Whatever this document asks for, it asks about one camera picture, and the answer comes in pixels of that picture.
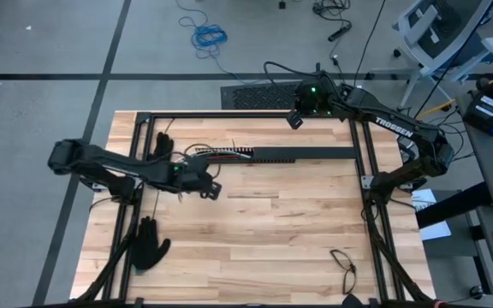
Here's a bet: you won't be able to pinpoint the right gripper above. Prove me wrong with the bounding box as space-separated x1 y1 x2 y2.
286 62 338 131

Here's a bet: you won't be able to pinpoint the multicolour wire bundle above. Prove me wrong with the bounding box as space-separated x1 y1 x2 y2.
172 142 254 164

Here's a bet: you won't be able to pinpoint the black work glove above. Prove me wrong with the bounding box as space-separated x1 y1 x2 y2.
146 131 175 163
130 216 172 271

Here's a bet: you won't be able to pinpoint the black duct cover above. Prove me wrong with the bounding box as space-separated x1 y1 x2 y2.
252 146 357 161

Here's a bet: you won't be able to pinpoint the black slotted cable duct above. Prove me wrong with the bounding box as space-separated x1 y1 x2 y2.
205 145 297 165

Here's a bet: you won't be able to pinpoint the black perforated computer case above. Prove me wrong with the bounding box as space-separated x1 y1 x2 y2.
219 79 303 111

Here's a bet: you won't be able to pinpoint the grey mesh office chair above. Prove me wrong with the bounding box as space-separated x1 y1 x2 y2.
368 0 493 110

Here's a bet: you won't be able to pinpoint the black clamp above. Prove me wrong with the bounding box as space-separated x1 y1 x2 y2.
397 174 428 193

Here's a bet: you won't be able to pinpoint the black device blue light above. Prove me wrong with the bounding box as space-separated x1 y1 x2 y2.
461 91 493 138

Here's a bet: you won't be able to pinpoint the black-framed eyeglasses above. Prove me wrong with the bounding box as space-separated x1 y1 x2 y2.
329 248 358 296

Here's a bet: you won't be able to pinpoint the black desk crossbar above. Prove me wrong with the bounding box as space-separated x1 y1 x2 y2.
415 181 493 230

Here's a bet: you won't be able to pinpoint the white paper sheet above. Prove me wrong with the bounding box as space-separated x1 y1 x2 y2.
410 187 453 242

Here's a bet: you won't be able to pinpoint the dark rounded object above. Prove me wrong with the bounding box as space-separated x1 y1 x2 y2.
341 293 364 308

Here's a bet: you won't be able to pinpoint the black chair caster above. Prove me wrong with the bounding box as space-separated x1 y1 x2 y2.
467 284 486 301

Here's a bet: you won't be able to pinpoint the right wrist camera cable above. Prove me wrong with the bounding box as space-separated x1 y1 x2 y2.
263 61 318 100

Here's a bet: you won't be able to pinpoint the black power strip cable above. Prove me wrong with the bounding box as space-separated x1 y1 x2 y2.
312 0 354 44

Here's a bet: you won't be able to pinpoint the black floor cable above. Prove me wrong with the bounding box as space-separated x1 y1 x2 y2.
352 0 388 89

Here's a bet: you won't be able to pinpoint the black aluminium table frame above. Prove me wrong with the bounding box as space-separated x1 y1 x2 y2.
69 109 444 308

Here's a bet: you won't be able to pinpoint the grey metal bracket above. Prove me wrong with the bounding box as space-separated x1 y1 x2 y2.
359 173 375 193

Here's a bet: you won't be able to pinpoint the blue cable coil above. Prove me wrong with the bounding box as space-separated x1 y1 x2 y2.
175 0 230 61

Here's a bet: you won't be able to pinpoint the yellow cable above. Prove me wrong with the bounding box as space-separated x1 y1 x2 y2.
415 98 460 121

